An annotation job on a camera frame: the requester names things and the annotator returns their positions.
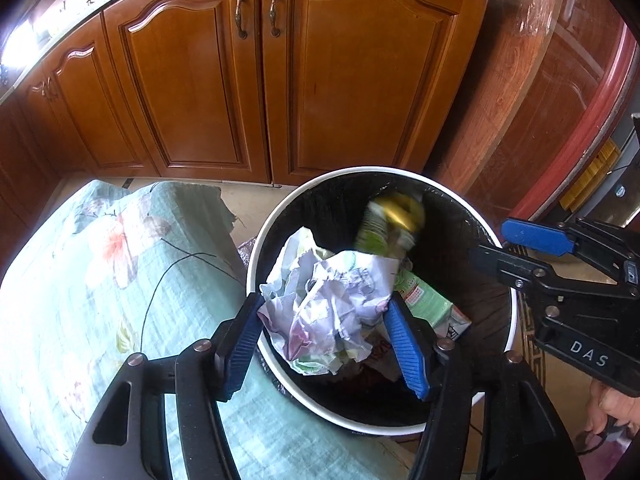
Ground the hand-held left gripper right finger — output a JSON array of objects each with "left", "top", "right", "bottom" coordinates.
[{"left": 382, "top": 294, "right": 586, "bottom": 480}]

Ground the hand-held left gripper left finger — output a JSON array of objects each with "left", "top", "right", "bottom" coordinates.
[{"left": 64, "top": 291, "right": 266, "bottom": 480}]

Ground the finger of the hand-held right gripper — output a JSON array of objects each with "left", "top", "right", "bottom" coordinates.
[
  {"left": 501, "top": 216, "right": 640, "bottom": 286},
  {"left": 469, "top": 244, "right": 573, "bottom": 318}
]

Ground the green drink carton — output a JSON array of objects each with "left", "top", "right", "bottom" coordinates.
[{"left": 392, "top": 269, "right": 472, "bottom": 341}]

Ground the white rimmed black trash bin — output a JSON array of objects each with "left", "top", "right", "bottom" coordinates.
[{"left": 245, "top": 166, "right": 518, "bottom": 436}]

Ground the printed paper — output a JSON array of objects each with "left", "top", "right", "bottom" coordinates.
[{"left": 257, "top": 226, "right": 401, "bottom": 377}]

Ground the person's right hand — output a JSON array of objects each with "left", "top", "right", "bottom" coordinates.
[{"left": 585, "top": 377, "right": 640, "bottom": 443}]

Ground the yellow ribbed object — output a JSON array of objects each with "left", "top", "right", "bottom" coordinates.
[{"left": 559, "top": 139, "right": 620, "bottom": 212}]

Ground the grey appliance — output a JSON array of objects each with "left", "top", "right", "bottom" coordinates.
[{"left": 565, "top": 114, "right": 640, "bottom": 233}]

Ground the red framed glass door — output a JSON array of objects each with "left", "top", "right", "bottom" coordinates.
[{"left": 435, "top": 0, "right": 640, "bottom": 223}]

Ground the floral green blanket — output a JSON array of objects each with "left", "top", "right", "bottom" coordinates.
[{"left": 0, "top": 180, "right": 426, "bottom": 480}]

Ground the wooden cabinet door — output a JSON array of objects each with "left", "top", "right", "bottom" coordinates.
[
  {"left": 14, "top": 14, "right": 162, "bottom": 173},
  {"left": 261, "top": 0, "right": 490, "bottom": 187},
  {"left": 101, "top": 0, "right": 275, "bottom": 182},
  {"left": 0, "top": 95, "right": 68, "bottom": 266}
]

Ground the black cable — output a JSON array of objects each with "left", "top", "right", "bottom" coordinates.
[{"left": 575, "top": 420, "right": 632, "bottom": 457}]

